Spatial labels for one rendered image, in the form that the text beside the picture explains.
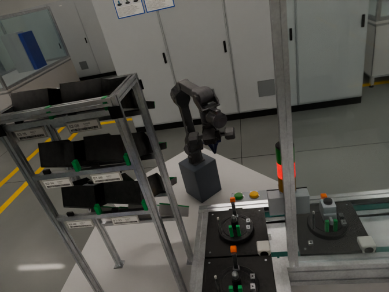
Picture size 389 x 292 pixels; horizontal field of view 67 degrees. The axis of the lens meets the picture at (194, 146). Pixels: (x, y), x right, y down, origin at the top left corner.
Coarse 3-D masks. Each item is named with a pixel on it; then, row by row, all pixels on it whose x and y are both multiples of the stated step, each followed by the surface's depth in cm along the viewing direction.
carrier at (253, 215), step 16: (256, 208) 124; (208, 224) 122; (224, 224) 117; (240, 224) 115; (256, 224) 116; (208, 240) 114; (224, 240) 112; (240, 240) 109; (256, 240) 109; (208, 256) 108; (224, 256) 107; (240, 256) 106
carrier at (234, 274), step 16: (256, 256) 104; (208, 272) 102; (224, 272) 98; (240, 272) 97; (256, 272) 98; (272, 272) 97; (208, 288) 97; (224, 288) 94; (240, 288) 87; (256, 288) 91; (272, 288) 92
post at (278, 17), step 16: (272, 0) 58; (272, 16) 60; (272, 32) 62; (288, 64) 64; (288, 80) 66; (288, 96) 68; (288, 112) 70; (288, 128) 72; (288, 144) 75; (288, 160) 78; (288, 176) 80; (288, 192) 83; (288, 208) 85; (288, 224) 89; (288, 240) 92; (288, 256) 97
